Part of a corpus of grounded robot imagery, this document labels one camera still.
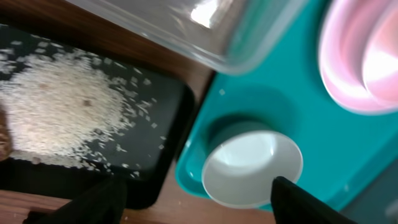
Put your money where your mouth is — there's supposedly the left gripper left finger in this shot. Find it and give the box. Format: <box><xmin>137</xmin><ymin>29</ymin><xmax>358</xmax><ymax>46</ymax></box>
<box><xmin>23</xmin><ymin>177</ymin><xmax>127</xmax><ymax>224</ymax></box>

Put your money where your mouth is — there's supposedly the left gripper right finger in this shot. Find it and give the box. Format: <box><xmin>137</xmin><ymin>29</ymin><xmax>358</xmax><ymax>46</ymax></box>
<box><xmin>271</xmin><ymin>176</ymin><xmax>356</xmax><ymax>224</ymax></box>

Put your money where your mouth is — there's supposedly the grey bowl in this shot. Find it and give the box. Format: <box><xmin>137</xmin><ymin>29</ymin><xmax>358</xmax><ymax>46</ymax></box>
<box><xmin>201</xmin><ymin>121</ymin><xmax>303</xmax><ymax>209</ymax></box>

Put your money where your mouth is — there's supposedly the white rice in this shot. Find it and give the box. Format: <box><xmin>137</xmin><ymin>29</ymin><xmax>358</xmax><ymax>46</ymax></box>
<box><xmin>1</xmin><ymin>30</ymin><xmax>166</xmax><ymax>179</ymax></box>

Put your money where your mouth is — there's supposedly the brown food scrap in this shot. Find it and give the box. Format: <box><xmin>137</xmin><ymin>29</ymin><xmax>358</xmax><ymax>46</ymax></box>
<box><xmin>1</xmin><ymin>108</ymin><xmax>12</xmax><ymax>161</ymax></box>

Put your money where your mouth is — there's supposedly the black plastic tray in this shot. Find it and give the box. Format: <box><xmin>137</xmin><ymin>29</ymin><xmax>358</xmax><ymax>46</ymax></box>
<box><xmin>1</xmin><ymin>24</ymin><xmax>195</xmax><ymax>209</ymax></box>

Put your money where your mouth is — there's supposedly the teal serving tray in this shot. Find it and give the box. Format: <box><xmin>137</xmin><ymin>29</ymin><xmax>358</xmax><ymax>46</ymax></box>
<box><xmin>175</xmin><ymin>1</ymin><xmax>397</xmax><ymax>210</ymax></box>

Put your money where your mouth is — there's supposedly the clear plastic bin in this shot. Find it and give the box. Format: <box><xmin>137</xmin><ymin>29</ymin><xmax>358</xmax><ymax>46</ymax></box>
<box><xmin>68</xmin><ymin>0</ymin><xmax>308</xmax><ymax>75</ymax></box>

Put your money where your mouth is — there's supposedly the pink plate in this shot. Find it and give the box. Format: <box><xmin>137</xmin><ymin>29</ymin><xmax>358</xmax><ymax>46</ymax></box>
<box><xmin>318</xmin><ymin>0</ymin><xmax>397</xmax><ymax>115</ymax></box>

